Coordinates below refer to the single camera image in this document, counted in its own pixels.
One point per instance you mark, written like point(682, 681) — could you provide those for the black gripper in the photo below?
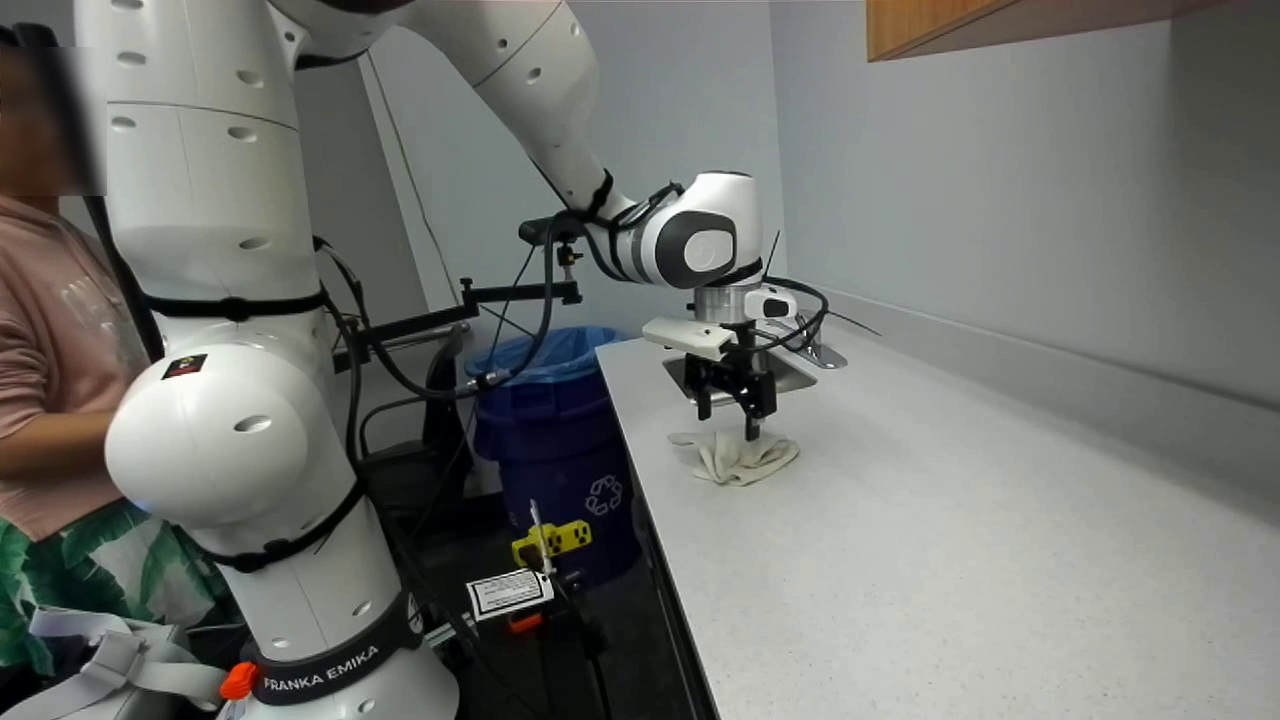
point(727, 378)

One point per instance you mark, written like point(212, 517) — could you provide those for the wooden cupboard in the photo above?
point(962, 20)

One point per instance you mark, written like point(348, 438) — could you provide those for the white label tag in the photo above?
point(511, 594)

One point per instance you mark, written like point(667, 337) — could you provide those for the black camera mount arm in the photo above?
point(523, 289)

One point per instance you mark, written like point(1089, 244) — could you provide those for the person in pink shirt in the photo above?
point(47, 346)

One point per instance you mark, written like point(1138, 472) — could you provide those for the black stereo camera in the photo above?
point(541, 231)

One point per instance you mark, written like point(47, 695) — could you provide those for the white cloth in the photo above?
point(744, 463)

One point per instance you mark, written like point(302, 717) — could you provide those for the yellow clamp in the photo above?
point(546, 545)

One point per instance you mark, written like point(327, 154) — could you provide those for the steel sink basin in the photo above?
point(787, 378)

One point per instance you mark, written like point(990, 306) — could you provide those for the orange knob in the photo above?
point(236, 681)

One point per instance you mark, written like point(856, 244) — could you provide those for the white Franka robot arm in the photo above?
point(202, 201)

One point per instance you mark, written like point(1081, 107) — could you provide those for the blue recycling bin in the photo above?
point(561, 424)

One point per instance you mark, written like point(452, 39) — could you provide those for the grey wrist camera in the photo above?
point(687, 335)

